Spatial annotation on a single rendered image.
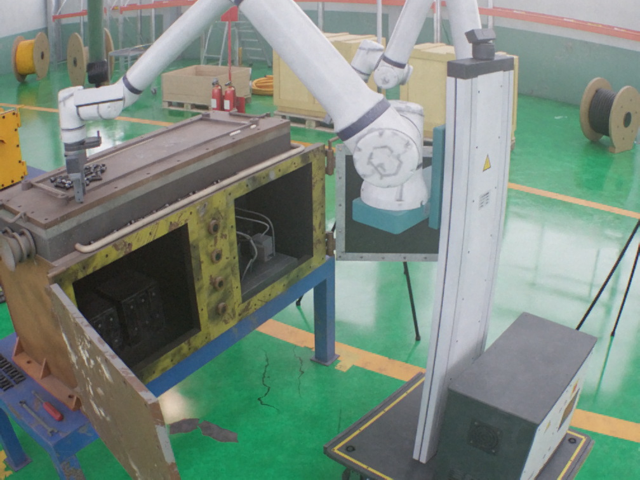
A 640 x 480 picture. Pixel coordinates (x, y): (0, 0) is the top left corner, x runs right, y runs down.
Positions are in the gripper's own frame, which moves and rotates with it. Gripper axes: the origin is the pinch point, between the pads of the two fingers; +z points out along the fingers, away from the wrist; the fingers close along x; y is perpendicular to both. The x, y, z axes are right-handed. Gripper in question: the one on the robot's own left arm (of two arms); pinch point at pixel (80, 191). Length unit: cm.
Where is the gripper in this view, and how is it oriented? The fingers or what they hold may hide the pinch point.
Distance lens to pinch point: 194.0
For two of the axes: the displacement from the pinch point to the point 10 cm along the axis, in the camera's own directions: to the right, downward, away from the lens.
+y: -9.8, 0.9, -1.9
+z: 0.0, 9.2, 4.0
